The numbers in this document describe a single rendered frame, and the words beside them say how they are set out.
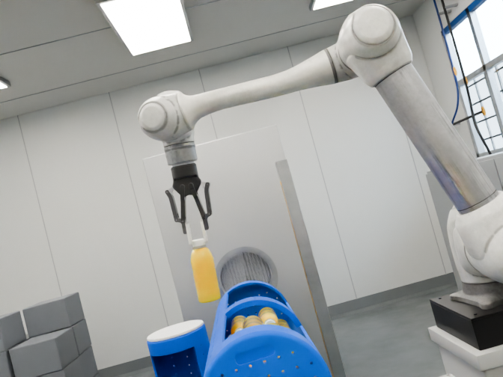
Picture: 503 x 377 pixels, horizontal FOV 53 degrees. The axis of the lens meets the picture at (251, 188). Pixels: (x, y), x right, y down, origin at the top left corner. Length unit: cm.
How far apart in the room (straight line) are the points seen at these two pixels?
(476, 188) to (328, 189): 506
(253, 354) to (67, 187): 556
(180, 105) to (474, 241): 78
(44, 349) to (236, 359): 350
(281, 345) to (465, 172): 58
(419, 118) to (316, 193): 504
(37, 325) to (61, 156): 240
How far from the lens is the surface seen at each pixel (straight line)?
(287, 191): 251
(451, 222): 148
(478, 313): 144
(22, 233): 671
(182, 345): 240
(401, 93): 125
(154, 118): 125
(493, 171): 327
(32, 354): 457
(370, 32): 121
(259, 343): 110
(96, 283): 645
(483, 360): 141
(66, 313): 485
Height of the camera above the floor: 147
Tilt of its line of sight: 3 degrees up
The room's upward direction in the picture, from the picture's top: 15 degrees counter-clockwise
